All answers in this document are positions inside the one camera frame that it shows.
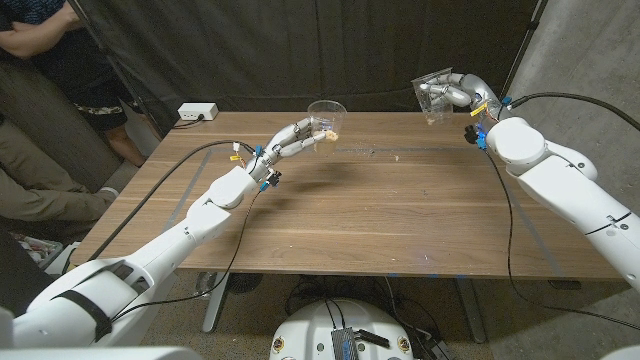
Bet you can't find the grey finned electronics box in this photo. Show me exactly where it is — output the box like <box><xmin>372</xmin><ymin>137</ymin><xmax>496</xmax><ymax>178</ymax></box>
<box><xmin>330</xmin><ymin>327</ymin><xmax>361</xmax><ymax>360</ymax></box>

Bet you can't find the person in black shorts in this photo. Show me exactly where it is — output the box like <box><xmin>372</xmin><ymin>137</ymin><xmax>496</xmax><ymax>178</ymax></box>
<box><xmin>0</xmin><ymin>0</ymin><xmax>149</xmax><ymax>169</ymax></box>

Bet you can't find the black backdrop stand pole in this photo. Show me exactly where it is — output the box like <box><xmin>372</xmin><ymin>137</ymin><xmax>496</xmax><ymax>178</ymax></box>
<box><xmin>67</xmin><ymin>0</ymin><xmax>166</xmax><ymax>140</ymax></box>
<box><xmin>494</xmin><ymin>0</ymin><xmax>550</xmax><ymax>114</ymax></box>

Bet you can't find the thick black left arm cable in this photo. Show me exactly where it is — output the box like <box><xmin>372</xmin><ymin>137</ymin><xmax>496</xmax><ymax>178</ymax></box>
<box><xmin>87</xmin><ymin>139</ymin><xmax>257</xmax><ymax>264</ymax></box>

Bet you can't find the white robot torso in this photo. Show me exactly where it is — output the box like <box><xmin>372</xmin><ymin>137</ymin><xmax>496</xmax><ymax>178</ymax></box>
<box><xmin>269</xmin><ymin>298</ymin><xmax>415</xmax><ymax>360</ymax></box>

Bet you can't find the black power strip cable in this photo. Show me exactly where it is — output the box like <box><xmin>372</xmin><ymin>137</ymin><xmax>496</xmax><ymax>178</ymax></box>
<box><xmin>172</xmin><ymin>114</ymin><xmax>206</xmax><ymax>130</ymax></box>

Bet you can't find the clear cup with sugar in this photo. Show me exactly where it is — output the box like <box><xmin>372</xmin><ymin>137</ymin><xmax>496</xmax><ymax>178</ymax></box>
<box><xmin>410</xmin><ymin>67</ymin><xmax>457</xmax><ymax>127</ymax></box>

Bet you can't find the black round slotted disc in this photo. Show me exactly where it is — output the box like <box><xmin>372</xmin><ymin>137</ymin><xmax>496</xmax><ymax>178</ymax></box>
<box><xmin>227</xmin><ymin>272</ymin><xmax>265</xmax><ymax>295</ymax></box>

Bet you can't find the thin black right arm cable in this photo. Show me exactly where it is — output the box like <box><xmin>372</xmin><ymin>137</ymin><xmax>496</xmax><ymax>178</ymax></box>
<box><xmin>482</xmin><ymin>148</ymin><xmax>640</xmax><ymax>333</ymax></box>

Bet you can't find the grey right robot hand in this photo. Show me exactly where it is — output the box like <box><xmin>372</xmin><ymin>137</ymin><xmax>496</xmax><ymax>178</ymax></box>
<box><xmin>418</xmin><ymin>72</ymin><xmax>506</xmax><ymax>127</ymax></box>

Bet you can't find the black backdrop curtain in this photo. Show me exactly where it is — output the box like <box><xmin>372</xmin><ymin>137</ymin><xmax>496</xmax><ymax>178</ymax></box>
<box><xmin>74</xmin><ymin>0</ymin><xmax>544</xmax><ymax>136</ymax></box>

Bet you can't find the colourful patterned bag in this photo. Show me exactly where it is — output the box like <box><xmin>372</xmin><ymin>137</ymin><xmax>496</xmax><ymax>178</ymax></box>
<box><xmin>9</xmin><ymin>232</ymin><xmax>64</xmax><ymax>266</ymax></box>

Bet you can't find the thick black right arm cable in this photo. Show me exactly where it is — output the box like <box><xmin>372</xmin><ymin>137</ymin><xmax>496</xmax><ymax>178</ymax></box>
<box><xmin>498</xmin><ymin>91</ymin><xmax>640</xmax><ymax>133</ymax></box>

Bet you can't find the clear plastic cup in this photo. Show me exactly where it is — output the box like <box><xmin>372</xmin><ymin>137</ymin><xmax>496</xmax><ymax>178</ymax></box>
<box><xmin>306</xmin><ymin>99</ymin><xmax>348</xmax><ymax>157</ymax></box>

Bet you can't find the grey metal table leg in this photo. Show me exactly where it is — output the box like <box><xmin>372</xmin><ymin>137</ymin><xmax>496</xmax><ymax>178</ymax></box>
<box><xmin>202</xmin><ymin>272</ymin><xmax>231</xmax><ymax>334</ymax></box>
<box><xmin>455</xmin><ymin>277</ymin><xmax>487</xmax><ymax>344</ymax></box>

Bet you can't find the person in khaki trousers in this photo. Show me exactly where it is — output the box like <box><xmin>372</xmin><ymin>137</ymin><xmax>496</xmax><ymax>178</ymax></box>
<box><xmin>0</xmin><ymin>119</ymin><xmax>120</xmax><ymax>224</ymax></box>

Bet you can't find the person in dark brown trousers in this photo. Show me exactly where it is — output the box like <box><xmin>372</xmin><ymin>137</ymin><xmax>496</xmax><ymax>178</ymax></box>
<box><xmin>0</xmin><ymin>54</ymin><xmax>124</xmax><ymax>194</ymax></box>

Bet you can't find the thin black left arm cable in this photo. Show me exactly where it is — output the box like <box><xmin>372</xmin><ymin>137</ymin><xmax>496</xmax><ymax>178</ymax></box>
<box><xmin>109</xmin><ymin>189</ymin><xmax>265</xmax><ymax>324</ymax></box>

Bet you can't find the white power strip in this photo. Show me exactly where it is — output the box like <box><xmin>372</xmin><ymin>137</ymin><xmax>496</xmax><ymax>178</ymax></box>
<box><xmin>177</xmin><ymin>102</ymin><xmax>220</xmax><ymax>122</ymax></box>

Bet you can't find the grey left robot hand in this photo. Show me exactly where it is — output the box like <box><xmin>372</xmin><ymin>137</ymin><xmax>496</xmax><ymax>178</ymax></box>
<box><xmin>247</xmin><ymin>117</ymin><xmax>334</xmax><ymax>184</ymax></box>

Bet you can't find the clear plastic bottle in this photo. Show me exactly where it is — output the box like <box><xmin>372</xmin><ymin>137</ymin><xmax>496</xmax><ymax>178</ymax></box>
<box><xmin>192</xmin><ymin>271</ymin><xmax>217</xmax><ymax>301</ymax></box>

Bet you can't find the black flat connector bar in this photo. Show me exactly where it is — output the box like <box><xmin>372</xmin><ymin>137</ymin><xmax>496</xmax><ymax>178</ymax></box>
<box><xmin>354</xmin><ymin>328</ymin><xmax>391</xmax><ymax>349</ymax></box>

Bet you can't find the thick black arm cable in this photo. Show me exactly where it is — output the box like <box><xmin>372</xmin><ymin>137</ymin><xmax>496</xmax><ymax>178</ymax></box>
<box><xmin>87</xmin><ymin>139</ymin><xmax>257</xmax><ymax>264</ymax></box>
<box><xmin>498</xmin><ymin>91</ymin><xmax>640</xmax><ymax>133</ymax></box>

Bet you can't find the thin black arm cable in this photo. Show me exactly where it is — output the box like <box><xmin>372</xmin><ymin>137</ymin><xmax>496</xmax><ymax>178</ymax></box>
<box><xmin>482</xmin><ymin>148</ymin><xmax>640</xmax><ymax>333</ymax></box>
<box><xmin>109</xmin><ymin>189</ymin><xmax>265</xmax><ymax>324</ymax></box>

